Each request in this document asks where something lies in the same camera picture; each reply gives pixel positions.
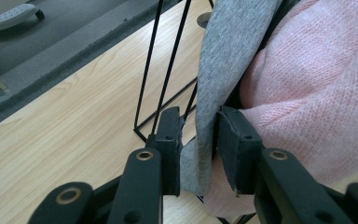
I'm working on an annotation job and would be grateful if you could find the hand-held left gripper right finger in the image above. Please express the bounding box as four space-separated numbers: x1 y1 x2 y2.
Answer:
213 105 264 197

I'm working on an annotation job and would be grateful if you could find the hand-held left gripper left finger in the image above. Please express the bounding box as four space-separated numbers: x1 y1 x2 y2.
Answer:
145 106 183 197

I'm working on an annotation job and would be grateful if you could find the black wire rack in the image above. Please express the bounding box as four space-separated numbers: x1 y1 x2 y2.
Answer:
132 0 215 145

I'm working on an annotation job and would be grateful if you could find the grey beanie hat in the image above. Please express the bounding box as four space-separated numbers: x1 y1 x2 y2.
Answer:
180 0 288 196

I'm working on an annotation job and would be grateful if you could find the pink knitted beanie hat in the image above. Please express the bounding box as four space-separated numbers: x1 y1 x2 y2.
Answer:
203 0 358 218

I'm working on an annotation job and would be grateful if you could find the grey round table grommet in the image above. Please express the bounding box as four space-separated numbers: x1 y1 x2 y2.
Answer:
196 12 214 30

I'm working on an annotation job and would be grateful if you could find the office chair base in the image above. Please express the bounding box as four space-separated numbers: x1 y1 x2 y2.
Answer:
0 3 46 34

